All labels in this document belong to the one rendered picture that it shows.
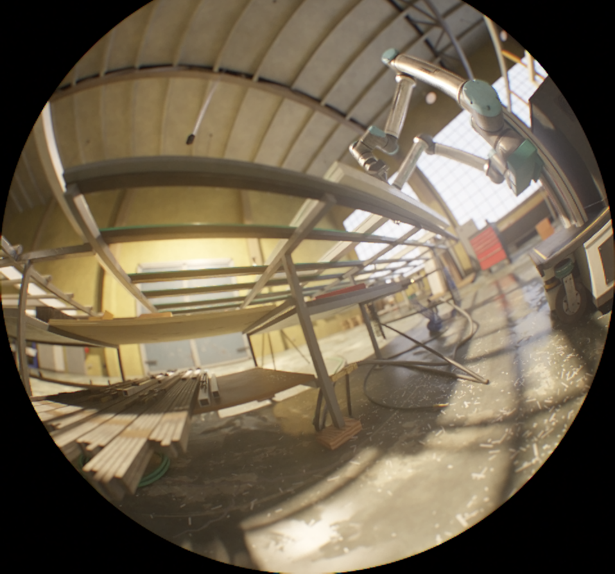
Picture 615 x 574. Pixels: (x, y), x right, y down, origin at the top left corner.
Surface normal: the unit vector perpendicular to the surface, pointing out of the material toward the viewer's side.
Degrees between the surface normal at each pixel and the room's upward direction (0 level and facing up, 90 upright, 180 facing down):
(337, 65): 180
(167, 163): 180
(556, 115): 90
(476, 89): 95
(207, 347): 90
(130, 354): 90
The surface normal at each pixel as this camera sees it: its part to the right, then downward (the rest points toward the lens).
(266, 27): 0.29, 0.90
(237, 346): 0.49, -0.44
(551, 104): -0.90, 0.14
